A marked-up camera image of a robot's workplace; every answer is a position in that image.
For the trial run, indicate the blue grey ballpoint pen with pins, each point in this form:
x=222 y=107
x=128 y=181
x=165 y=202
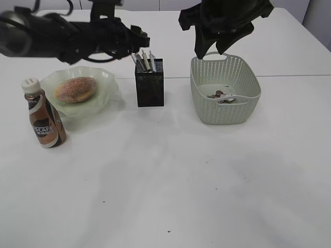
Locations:
x=152 y=59

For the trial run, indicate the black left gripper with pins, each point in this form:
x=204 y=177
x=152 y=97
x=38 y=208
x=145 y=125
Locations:
x=118 y=41

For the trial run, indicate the black mesh pen holder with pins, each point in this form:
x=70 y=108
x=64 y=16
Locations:
x=150 y=85

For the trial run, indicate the sugared bread bun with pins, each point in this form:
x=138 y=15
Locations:
x=76 y=90

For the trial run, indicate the brown grey paper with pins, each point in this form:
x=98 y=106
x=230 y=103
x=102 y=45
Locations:
x=214 y=95

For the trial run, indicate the pale green wavy plate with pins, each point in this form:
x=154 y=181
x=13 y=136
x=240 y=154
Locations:
x=106 y=87

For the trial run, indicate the brown Nescafe coffee bottle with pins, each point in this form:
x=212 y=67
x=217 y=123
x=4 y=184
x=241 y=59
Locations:
x=44 y=118

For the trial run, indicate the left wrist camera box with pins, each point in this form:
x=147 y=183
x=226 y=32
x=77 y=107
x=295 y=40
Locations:
x=104 y=8

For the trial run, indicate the grey grip ballpoint pen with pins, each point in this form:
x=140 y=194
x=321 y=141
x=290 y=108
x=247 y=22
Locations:
x=140 y=62

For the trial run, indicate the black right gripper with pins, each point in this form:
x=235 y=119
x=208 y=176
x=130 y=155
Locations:
x=230 y=18

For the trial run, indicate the pale green plastic basket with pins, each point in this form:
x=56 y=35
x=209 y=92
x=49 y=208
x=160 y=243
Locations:
x=233 y=76

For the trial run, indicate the clear plastic ruler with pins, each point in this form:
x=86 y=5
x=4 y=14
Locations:
x=133 y=58

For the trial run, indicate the paper with pink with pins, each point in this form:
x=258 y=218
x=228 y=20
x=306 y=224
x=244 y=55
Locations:
x=223 y=97

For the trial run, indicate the cream grip ballpoint pen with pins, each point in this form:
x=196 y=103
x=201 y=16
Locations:
x=146 y=62

